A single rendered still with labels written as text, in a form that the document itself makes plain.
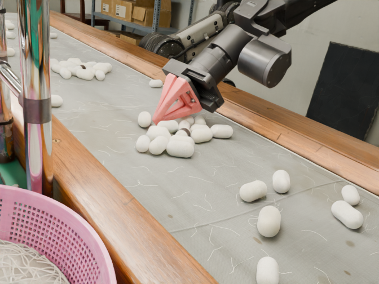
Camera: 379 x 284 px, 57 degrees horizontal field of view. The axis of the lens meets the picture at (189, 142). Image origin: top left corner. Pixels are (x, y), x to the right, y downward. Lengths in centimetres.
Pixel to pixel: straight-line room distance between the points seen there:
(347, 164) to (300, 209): 14
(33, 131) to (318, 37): 247
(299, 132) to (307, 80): 213
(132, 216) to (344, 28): 239
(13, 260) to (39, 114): 12
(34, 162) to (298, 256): 26
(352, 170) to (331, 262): 20
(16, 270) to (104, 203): 9
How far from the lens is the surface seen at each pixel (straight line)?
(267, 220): 35
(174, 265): 27
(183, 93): 53
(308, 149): 57
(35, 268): 32
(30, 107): 32
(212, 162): 48
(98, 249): 28
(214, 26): 124
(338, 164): 54
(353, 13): 259
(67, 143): 43
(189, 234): 34
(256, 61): 54
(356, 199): 46
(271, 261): 31
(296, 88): 276
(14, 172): 48
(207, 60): 55
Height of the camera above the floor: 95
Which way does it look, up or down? 24 degrees down
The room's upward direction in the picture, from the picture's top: 9 degrees clockwise
